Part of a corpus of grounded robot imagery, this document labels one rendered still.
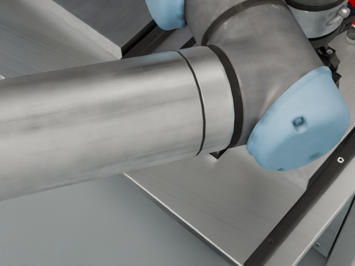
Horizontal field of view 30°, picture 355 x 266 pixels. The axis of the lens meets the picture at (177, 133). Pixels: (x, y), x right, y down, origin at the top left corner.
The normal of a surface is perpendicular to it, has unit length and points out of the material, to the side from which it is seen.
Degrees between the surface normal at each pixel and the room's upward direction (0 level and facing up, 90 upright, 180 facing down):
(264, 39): 7
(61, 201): 0
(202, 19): 62
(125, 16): 0
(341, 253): 90
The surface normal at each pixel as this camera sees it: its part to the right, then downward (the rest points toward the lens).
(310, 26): -0.06, 0.85
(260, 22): -0.15, -0.49
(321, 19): 0.15, 0.84
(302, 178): -0.66, 0.66
